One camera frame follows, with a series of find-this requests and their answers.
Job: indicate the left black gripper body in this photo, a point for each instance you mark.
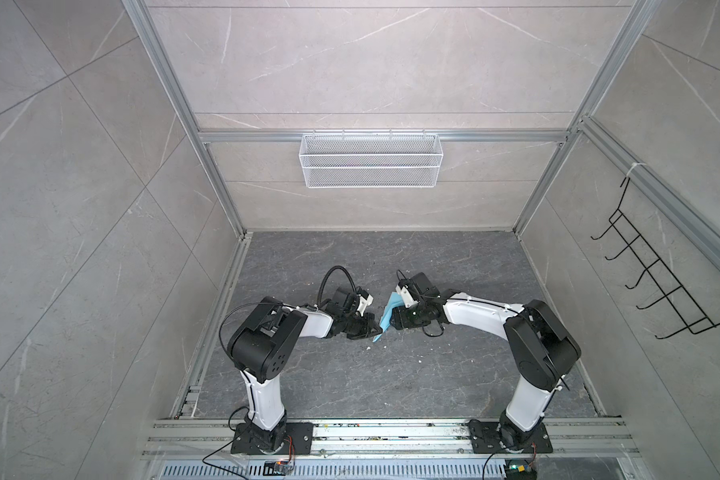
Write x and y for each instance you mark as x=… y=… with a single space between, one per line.
x=358 y=326

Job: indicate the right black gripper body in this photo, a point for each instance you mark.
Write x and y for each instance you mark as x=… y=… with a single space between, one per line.
x=410 y=317

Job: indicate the light blue paper sheet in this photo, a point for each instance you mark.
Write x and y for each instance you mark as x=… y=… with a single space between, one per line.
x=394 y=301

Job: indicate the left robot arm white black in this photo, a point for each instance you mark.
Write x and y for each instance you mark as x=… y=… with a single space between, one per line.
x=264 y=342

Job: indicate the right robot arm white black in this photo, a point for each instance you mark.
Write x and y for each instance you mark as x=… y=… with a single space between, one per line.
x=543 y=349

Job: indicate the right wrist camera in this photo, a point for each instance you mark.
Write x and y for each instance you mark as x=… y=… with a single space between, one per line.
x=416 y=290

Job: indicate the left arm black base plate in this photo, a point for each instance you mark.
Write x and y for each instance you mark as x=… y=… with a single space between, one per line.
x=273 y=439

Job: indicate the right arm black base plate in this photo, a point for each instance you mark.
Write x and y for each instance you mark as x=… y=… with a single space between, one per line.
x=503 y=436

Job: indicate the white wire mesh basket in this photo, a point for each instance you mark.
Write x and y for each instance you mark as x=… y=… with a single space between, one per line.
x=388 y=160

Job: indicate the aluminium mounting rail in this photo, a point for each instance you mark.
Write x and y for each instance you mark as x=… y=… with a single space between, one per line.
x=397 y=438

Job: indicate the white cable tie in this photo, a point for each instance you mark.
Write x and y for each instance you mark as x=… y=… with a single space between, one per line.
x=633 y=166

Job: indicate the black wire hook rack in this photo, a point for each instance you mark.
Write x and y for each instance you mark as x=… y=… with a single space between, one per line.
x=655 y=271

